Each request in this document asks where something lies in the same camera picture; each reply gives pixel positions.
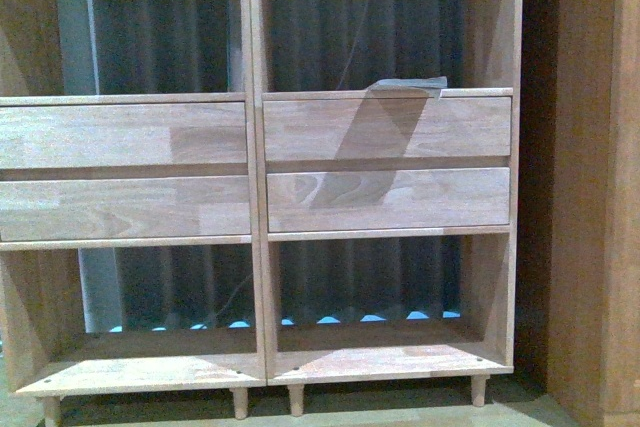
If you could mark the right wooden shelf unit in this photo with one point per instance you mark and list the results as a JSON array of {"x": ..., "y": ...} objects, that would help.
[{"x": 478, "y": 342}]

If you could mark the dark blue curtain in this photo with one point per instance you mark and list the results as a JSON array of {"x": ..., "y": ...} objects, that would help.
[{"x": 189, "y": 46}]

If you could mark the left upper wooden drawer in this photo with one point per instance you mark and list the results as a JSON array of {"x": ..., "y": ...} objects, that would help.
[{"x": 122, "y": 135}]

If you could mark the left wooden shelf unit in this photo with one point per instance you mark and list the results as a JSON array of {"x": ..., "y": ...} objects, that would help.
[{"x": 49, "y": 354}]

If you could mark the right lower wooden drawer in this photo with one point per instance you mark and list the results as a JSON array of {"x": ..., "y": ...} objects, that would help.
[{"x": 363, "y": 200}]

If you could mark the right upper wooden drawer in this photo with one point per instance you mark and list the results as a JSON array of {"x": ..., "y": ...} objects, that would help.
[{"x": 378, "y": 128}]

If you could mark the wooden shelf unit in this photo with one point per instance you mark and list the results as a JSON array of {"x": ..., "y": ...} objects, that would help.
[
  {"x": 478, "y": 342},
  {"x": 49, "y": 354}
]

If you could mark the left lower wooden drawer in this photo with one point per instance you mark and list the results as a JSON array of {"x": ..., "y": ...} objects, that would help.
[{"x": 124, "y": 208}]

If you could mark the wooden drawer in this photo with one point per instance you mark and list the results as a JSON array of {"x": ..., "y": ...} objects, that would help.
[
  {"x": 363, "y": 200},
  {"x": 124, "y": 208},
  {"x": 378, "y": 128},
  {"x": 122, "y": 135}
]

